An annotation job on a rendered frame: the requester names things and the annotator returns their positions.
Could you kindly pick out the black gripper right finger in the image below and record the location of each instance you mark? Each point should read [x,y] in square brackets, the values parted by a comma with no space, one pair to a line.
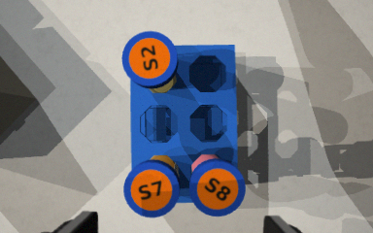
[275,224]

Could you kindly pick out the blue tube rack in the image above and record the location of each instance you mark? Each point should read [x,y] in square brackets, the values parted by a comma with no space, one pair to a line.
[188,120]

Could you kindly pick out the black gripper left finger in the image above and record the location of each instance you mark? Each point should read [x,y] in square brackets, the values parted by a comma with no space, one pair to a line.
[85,222]

